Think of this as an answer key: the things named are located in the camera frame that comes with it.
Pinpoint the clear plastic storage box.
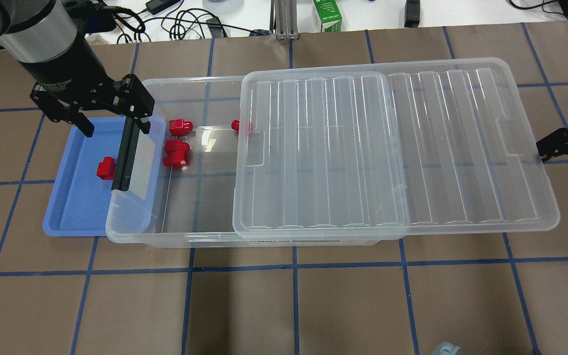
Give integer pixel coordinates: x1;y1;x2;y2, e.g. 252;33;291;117
105;75;408;249

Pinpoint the black laptop charger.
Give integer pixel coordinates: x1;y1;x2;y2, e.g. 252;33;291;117
145;0;182;14

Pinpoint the blue plastic tray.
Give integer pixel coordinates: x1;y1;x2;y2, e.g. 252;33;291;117
43;115;167;240

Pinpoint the red block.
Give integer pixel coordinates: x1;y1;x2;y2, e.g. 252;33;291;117
164;139;191;154
230;120;253;134
96;156;116;180
162;151;189;169
168;119;194;137

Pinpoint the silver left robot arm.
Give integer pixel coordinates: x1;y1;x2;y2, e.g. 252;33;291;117
0;0;155;137

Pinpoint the clear plastic box lid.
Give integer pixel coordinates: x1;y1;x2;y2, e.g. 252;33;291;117
232;58;561;243

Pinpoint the aluminium frame post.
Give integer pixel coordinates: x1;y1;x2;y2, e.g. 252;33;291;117
270;0;298;41

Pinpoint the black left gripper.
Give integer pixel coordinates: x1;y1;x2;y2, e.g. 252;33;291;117
20;42;155;135

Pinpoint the green white carton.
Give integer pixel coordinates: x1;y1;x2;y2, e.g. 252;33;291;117
312;0;343;33

